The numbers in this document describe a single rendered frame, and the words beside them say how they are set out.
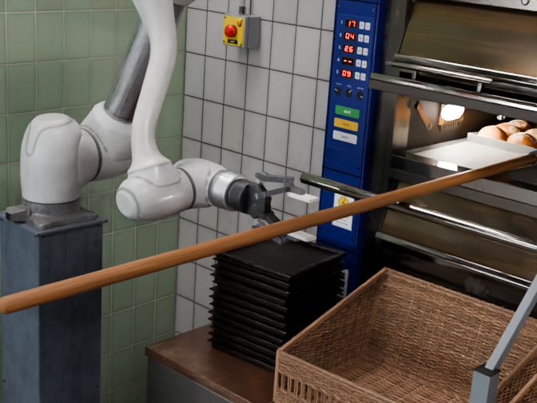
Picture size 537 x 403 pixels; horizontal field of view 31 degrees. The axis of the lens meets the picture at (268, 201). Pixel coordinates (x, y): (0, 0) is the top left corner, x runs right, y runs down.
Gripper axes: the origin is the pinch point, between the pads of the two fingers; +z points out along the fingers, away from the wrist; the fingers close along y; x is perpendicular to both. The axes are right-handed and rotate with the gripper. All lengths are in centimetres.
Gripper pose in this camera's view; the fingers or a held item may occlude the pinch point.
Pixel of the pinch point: (304, 217)
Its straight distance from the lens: 206.2
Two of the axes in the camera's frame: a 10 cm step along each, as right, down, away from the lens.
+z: 7.1, 2.4, -6.6
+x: -7.0, 1.6, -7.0
